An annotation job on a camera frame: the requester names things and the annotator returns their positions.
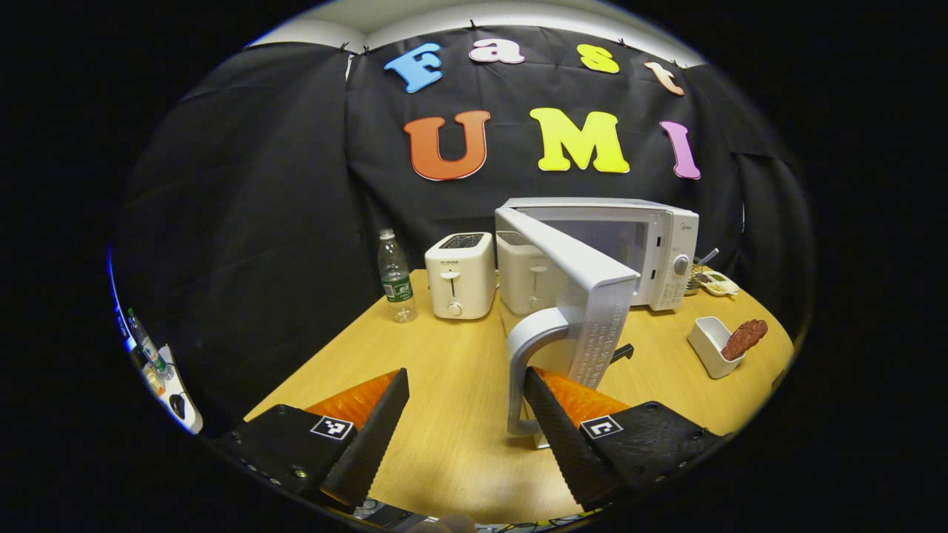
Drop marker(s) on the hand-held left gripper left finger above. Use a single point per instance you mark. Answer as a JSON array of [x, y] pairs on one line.
[[374, 437]]

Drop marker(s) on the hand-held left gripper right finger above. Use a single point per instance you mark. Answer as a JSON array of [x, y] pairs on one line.
[[566, 444]]

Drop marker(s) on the white microwave oven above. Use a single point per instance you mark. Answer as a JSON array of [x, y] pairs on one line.
[[600, 296]]

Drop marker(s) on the brown meat piece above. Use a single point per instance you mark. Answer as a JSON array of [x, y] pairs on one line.
[[744, 338]]

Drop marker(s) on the clear plastic water bottle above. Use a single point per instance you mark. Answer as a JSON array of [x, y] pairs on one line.
[[398, 285]]

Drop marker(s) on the white rectangular bowl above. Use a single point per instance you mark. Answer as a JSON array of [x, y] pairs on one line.
[[707, 344]]

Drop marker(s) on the white toaster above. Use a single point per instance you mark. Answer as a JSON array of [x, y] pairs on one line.
[[459, 277]]

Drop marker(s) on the white shelf with bottles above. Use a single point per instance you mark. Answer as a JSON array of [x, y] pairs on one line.
[[174, 400]]

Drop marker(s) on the white divided seed tray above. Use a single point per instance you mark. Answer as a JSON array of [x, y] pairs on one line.
[[717, 282]]

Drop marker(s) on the black backdrop cloth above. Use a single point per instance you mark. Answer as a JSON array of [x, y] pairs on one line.
[[244, 222]]

